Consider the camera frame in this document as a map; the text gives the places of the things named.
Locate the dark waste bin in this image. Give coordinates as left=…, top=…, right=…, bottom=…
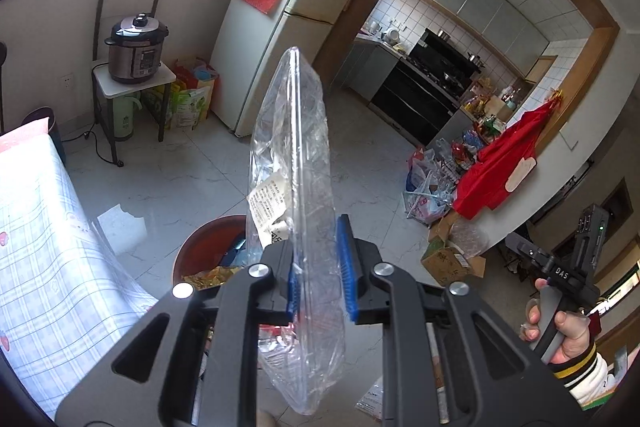
left=22, top=107, right=68, bottom=168

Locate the person's right forearm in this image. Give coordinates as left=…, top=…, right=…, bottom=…
left=550, top=342, right=623, bottom=410

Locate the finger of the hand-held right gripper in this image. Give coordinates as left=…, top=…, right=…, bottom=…
left=504, top=232, right=553, bottom=280

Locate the group of bottles and jars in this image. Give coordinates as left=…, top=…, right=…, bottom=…
left=460, top=77, right=531, bottom=142

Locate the gold foil wrapper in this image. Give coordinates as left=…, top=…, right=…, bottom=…
left=182, top=266, right=246, bottom=290

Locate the electric pressure cooker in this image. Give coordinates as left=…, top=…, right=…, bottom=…
left=104, top=12, right=169, bottom=85

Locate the pile of plastic bags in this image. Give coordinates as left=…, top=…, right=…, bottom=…
left=402, top=139, right=481, bottom=225

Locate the white fridge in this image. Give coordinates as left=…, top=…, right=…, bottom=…
left=210, top=0, right=373, bottom=138

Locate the wooden door frame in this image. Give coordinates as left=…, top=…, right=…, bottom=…
left=327, top=0, right=621, bottom=158

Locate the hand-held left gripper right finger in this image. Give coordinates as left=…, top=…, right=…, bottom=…
left=336, top=214, right=596, bottom=427

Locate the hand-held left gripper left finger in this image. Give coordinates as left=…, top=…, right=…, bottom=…
left=54, top=239, right=301, bottom=427

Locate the person's right hand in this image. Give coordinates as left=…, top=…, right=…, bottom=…
left=520, top=277, right=596, bottom=365

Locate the blue plaid tablecloth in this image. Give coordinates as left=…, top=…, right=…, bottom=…
left=0, top=117, right=158, bottom=420

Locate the white-top black-frame side table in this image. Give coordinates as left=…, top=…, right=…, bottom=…
left=91, top=0, right=177, bottom=165

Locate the clear plastic clamshell container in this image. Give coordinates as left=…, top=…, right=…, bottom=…
left=246, top=47, right=349, bottom=415

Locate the black power cable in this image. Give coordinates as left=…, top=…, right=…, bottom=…
left=60, top=119, right=125, bottom=168

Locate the black kitchen stove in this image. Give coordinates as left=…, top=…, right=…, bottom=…
left=367, top=29, right=488, bottom=148

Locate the green kettle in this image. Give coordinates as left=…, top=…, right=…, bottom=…
left=112, top=94, right=143, bottom=138

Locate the red garment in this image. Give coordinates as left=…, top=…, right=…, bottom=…
left=452, top=99, right=558, bottom=220

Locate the cardboard box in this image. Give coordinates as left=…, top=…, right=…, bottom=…
left=420, top=212, right=488, bottom=285

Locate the brown plastic bin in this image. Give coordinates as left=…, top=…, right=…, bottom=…
left=172, top=215, right=251, bottom=288

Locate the blue box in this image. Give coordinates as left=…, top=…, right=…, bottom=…
left=220, top=234, right=251, bottom=268

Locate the green white rice bag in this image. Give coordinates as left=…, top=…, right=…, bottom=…
left=170, top=79, right=221, bottom=130

